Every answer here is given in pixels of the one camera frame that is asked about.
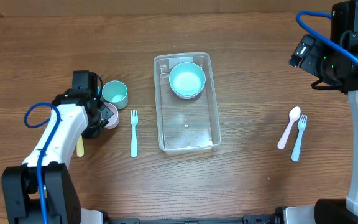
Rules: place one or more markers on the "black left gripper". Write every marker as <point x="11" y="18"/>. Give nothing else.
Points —
<point x="89" y="129"/>

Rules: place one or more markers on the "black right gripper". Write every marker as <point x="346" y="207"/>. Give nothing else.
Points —
<point x="311" y="62"/>

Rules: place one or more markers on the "pink plastic cup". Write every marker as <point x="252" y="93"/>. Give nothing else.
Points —
<point x="113" y="121"/>

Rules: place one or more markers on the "blue plastic cup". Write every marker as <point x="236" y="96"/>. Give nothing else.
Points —
<point x="98" y="91"/>

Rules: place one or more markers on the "green plastic cup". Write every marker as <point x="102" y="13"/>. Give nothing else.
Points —
<point x="116" y="92"/>

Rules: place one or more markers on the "blue plastic bowl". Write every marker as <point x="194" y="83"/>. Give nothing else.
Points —
<point x="187" y="89"/>

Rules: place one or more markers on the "teal plastic bowl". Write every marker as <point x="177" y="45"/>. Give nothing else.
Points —
<point x="187" y="73"/>

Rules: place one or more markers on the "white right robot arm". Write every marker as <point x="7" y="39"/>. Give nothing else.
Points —
<point x="336" y="145"/>

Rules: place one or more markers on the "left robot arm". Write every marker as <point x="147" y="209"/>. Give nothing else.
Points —
<point x="40" y="190"/>

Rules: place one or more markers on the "clear plastic container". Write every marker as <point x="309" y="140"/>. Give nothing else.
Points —
<point x="185" y="125"/>

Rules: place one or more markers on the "light blue plastic fork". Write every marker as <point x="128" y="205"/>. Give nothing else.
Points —
<point x="297" y="147"/>
<point x="134" y="122"/>

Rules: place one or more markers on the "yellow plastic fork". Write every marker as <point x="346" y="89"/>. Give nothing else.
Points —
<point x="80" y="151"/>

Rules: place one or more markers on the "pink plastic spoon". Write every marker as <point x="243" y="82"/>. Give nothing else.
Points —
<point x="287" y="130"/>

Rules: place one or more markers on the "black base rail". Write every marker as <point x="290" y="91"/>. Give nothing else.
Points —
<point x="246" y="219"/>

